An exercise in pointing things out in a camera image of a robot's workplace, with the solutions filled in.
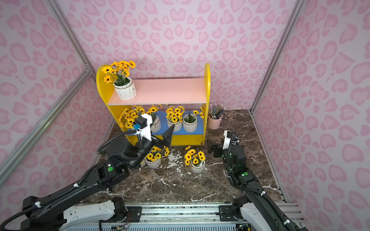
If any pink cup with pencils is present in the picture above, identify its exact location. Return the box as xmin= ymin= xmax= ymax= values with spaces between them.
xmin=208 ymin=103 xmax=226 ymax=130

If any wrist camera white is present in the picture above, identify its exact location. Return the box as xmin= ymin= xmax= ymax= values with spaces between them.
xmin=133 ymin=114 xmax=153 ymax=141
xmin=223 ymin=130 xmax=240 ymax=150

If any yellow two-tier shelf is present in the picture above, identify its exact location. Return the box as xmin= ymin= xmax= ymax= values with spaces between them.
xmin=96 ymin=63 xmax=211 ymax=146

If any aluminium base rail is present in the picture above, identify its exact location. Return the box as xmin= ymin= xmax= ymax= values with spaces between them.
xmin=54 ymin=201 xmax=307 ymax=231

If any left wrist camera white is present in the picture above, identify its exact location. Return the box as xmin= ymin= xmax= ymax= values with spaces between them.
xmin=133 ymin=114 xmax=153 ymax=141

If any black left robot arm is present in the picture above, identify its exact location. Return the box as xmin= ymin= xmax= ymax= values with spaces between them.
xmin=1 ymin=125 xmax=174 ymax=231

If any aluminium frame profile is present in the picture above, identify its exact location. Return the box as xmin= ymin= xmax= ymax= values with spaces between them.
xmin=1 ymin=68 xmax=93 ymax=185
xmin=250 ymin=0 xmax=307 ymax=114

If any back left aluminium post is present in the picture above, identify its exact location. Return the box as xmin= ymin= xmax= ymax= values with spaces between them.
xmin=45 ymin=0 xmax=96 ymax=77

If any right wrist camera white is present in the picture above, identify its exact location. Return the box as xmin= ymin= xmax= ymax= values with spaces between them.
xmin=223 ymin=130 xmax=240 ymax=150

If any sunflower pot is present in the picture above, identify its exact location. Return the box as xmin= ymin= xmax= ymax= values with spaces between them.
xmin=101 ymin=60 xmax=137 ymax=101
xmin=145 ymin=146 xmax=170 ymax=169
xmin=118 ymin=106 xmax=145 ymax=130
xmin=182 ymin=109 xmax=204 ymax=133
xmin=166 ymin=106 xmax=185 ymax=132
xmin=184 ymin=146 xmax=206 ymax=174
xmin=146 ymin=105 xmax=161 ymax=133

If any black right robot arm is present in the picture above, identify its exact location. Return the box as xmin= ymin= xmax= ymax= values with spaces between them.
xmin=207 ymin=141 xmax=307 ymax=231

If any right aluminium frame profile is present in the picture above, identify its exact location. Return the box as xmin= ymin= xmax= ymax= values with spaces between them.
xmin=250 ymin=0 xmax=307 ymax=114

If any left aluminium frame profile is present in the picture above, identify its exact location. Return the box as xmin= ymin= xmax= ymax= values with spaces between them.
xmin=1 ymin=68 xmax=93 ymax=185

